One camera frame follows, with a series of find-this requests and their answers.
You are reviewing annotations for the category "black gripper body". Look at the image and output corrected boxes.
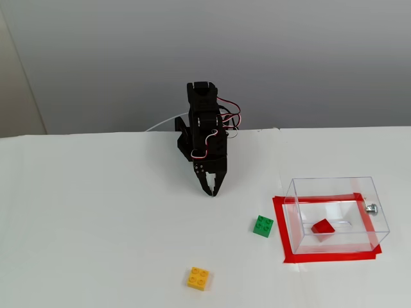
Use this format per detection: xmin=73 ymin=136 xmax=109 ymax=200
xmin=203 ymin=155 xmax=229 ymax=176

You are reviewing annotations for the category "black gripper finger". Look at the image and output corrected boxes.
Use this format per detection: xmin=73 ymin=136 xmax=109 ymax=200
xmin=192 ymin=162 xmax=213 ymax=198
xmin=211 ymin=171 xmax=228 ymax=197

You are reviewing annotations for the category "red lego brick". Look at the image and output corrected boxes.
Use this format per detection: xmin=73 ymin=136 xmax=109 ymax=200
xmin=311 ymin=218 xmax=337 ymax=244

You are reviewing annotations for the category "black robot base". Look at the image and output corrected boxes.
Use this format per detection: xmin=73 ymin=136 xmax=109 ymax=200
xmin=174 ymin=116 xmax=193 ymax=162

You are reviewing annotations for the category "green lego brick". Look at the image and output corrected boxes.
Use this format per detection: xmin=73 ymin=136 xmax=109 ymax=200
xmin=252 ymin=214 xmax=275 ymax=239

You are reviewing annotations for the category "yellow lego brick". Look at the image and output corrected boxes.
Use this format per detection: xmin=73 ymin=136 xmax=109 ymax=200
xmin=186 ymin=266 xmax=213 ymax=292

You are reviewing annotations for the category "transparent plastic box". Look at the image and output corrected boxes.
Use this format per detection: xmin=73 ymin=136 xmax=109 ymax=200
xmin=284 ymin=176 xmax=391 ymax=255

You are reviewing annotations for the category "silver metal bolt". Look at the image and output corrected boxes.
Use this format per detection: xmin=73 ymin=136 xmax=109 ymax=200
xmin=363 ymin=201 xmax=380 ymax=216

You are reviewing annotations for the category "red white gripper servo wire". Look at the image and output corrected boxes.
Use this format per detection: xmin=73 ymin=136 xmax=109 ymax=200
xmin=190 ymin=129 xmax=218 ymax=160

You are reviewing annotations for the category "black cable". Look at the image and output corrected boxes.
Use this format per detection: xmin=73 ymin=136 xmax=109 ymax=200
xmin=221 ymin=107 xmax=240 ymax=139

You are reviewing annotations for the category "red white elbow servo wire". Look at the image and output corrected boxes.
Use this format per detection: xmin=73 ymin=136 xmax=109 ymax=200
xmin=216 ymin=96 xmax=242 ymax=130

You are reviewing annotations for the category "white cable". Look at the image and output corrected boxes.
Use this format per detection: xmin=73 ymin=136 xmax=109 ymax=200
xmin=144 ymin=112 xmax=189 ymax=132

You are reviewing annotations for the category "red tape frame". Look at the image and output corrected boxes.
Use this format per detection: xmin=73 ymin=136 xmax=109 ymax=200
xmin=272 ymin=192 xmax=383 ymax=264

